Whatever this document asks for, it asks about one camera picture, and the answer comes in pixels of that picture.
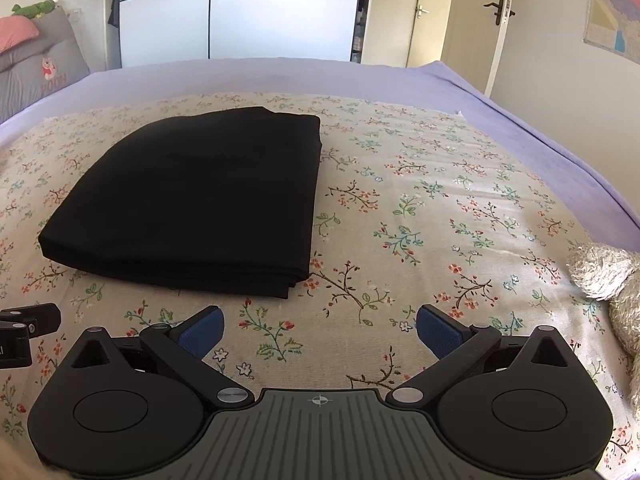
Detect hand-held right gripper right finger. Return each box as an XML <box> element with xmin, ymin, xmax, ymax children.
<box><xmin>390</xmin><ymin>305</ymin><xmax>576</xmax><ymax>407</ymax></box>

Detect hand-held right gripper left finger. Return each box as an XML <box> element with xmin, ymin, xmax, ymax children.
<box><xmin>64</xmin><ymin>306</ymin><xmax>254</xmax><ymax>409</ymax></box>

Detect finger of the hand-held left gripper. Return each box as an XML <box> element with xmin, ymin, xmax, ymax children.
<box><xmin>0</xmin><ymin>302</ymin><xmax>62</xmax><ymax>337</ymax></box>

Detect black pants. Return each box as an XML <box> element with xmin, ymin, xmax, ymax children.
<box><xmin>39</xmin><ymin>106</ymin><xmax>322</xmax><ymax>301</ymax></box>

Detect floral print mat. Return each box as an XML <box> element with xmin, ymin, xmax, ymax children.
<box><xmin>0</xmin><ymin>91</ymin><xmax>640</xmax><ymax>480</ymax></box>

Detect white plush toy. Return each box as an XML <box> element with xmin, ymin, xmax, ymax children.
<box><xmin>567</xmin><ymin>241</ymin><xmax>640</xmax><ymax>358</ymax></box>

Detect grey padded headboard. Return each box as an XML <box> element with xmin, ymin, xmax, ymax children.
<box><xmin>0</xmin><ymin>6</ymin><xmax>91</xmax><ymax>123</ymax></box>

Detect pink pillow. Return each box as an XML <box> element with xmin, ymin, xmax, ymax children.
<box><xmin>0</xmin><ymin>16</ymin><xmax>41</xmax><ymax>54</ymax></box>

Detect white open door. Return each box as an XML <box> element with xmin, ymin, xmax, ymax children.
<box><xmin>440</xmin><ymin>0</ymin><xmax>518</xmax><ymax>97</ymax></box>

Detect green plush toy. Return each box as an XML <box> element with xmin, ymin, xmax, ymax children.
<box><xmin>11</xmin><ymin>0</ymin><xmax>57</xmax><ymax>19</ymax></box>

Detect white hallway door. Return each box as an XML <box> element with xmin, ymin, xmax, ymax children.
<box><xmin>406</xmin><ymin>0</ymin><xmax>458</xmax><ymax>68</ymax></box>

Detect white and blue wardrobe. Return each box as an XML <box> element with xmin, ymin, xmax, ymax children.
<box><xmin>106</xmin><ymin>0</ymin><xmax>375</xmax><ymax>69</ymax></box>

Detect wall map poster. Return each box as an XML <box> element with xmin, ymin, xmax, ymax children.
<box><xmin>582</xmin><ymin>0</ymin><xmax>640</xmax><ymax>64</ymax></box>

